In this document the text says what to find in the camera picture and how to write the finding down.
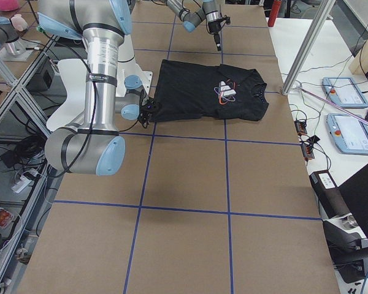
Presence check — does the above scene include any red fire extinguisher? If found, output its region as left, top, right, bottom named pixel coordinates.
left=267, top=0, right=282, bottom=28

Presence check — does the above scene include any aluminium frame post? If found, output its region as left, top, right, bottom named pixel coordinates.
left=282, top=0, right=335, bottom=96

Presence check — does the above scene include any teach pendant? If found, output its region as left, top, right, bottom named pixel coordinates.
left=326, top=113, right=368, bottom=155
left=322, top=77, right=368, bottom=108

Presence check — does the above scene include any black graphic t-shirt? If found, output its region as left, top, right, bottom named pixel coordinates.
left=151, top=60, right=269, bottom=123

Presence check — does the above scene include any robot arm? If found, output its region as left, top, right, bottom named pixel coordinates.
left=38, top=1, right=159, bottom=176
left=151, top=0, right=230, bottom=51

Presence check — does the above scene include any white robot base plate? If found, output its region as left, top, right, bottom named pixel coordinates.
left=45, top=58, right=154, bottom=131

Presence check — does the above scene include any black monitor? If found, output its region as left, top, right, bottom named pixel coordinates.
left=339, top=164, right=368, bottom=238

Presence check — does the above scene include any upper teach pendant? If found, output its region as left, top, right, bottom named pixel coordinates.
left=322, top=77, right=368, bottom=108

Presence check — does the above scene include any lower teach pendant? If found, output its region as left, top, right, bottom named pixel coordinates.
left=326, top=113, right=368, bottom=155

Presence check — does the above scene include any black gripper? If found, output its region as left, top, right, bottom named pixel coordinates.
left=208, top=18, right=223, bottom=51
left=140, top=99, right=161, bottom=121

